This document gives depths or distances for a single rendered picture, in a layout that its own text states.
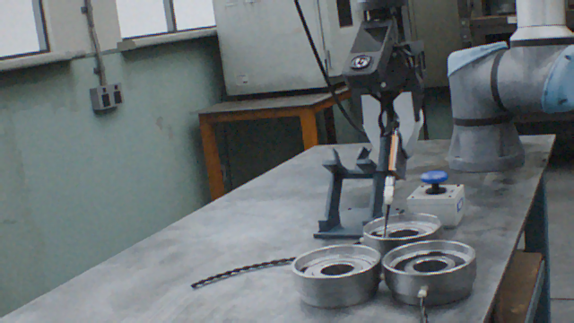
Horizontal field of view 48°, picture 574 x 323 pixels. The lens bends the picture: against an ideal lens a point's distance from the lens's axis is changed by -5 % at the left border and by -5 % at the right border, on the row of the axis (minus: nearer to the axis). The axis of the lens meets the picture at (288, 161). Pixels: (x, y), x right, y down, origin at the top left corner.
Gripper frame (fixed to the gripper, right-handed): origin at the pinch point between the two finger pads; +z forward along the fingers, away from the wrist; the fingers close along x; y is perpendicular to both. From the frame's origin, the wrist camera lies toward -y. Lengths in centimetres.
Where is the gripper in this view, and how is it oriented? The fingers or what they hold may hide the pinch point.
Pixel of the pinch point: (393, 151)
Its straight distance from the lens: 90.4
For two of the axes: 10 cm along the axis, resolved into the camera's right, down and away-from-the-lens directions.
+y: 4.7, -2.5, 8.5
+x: -8.7, 0.2, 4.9
